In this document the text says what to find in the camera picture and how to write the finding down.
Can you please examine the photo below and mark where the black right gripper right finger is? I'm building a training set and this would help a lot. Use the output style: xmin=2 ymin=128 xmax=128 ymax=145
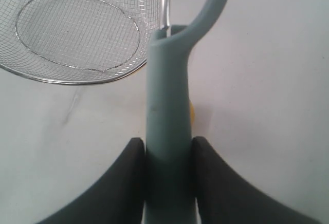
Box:
xmin=192 ymin=137 xmax=319 ymax=223

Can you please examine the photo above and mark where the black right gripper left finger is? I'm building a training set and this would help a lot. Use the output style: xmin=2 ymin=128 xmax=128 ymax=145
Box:
xmin=41 ymin=138 xmax=145 ymax=223

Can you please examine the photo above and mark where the teal handled peeler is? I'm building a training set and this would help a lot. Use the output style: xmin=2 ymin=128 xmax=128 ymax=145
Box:
xmin=144 ymin=0 xmax=227 ymax=223

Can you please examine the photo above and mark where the yellow lemon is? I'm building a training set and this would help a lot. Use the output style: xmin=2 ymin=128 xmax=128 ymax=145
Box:
xmin=190 ymin=101 xmax=195 ymax=125

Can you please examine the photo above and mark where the oval steel mesh basket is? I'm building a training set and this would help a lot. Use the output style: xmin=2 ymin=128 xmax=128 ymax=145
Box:
xmin=1 ymin=0 xmax=161 ymax=85

